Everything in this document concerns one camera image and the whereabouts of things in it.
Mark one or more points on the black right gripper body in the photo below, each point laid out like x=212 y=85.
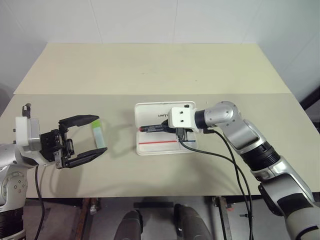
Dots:
x=182 y=135

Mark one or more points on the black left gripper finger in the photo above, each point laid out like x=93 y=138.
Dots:
x=80 y=119
x=87 y=156

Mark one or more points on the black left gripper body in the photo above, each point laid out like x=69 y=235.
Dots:
x=51 y=145

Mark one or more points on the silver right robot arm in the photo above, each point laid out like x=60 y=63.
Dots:
x=260 y=150

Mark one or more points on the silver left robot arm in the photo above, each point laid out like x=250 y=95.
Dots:
x=10 y=156

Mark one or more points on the green capped marker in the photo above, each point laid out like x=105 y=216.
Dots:
x=99 y=136

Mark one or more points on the white tray with red line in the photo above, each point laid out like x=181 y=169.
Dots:
x=155 y=148

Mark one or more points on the rusty metal table leg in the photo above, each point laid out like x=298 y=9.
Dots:
x=86 y=217

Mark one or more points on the dark table crossbar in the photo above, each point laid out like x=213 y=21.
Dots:
x=153 y=204

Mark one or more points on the dark rounded shape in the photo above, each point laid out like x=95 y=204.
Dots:
x=191 y=222
x=130 y=225

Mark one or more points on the dark metal table leg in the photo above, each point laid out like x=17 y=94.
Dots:
x=223 y=217

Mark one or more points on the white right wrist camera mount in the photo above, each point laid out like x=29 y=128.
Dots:
x=181 y=118

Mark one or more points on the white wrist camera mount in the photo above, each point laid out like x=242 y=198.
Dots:
x=181 y=118
x=22 y=131

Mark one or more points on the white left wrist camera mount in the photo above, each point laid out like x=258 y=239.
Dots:
x=22 y=131

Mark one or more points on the black object at wall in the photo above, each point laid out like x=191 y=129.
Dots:
x=311 y=97

